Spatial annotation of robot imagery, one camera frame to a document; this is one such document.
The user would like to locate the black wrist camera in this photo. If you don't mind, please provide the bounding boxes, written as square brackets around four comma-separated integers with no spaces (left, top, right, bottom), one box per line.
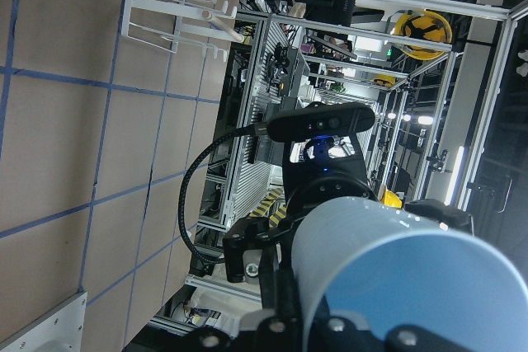
[266,102,375,143]

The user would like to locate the yellow hard hat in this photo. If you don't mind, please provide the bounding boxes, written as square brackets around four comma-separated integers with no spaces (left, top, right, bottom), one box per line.
[394,10,453,61]

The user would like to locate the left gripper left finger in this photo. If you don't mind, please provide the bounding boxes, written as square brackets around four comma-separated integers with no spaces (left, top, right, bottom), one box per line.
[193,306,308,351]

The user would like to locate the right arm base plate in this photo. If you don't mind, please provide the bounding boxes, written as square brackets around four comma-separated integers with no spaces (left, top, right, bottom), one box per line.
[1,292,87,352]

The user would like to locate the blue plastic cup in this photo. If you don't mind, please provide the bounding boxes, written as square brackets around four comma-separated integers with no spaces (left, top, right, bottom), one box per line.
[290,196,525,352]

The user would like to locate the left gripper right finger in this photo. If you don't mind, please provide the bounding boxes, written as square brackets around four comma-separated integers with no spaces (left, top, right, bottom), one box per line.
[370,318,528,352]

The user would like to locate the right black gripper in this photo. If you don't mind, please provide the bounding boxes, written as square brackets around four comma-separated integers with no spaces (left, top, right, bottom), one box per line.
[222,137,475,352]

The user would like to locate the black braided cable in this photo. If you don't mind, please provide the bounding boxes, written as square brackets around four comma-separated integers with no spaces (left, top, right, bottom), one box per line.
[178,123,273,265]

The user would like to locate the white wire cup rack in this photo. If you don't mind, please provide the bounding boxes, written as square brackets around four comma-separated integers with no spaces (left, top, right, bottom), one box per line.
[120,0,244,61]

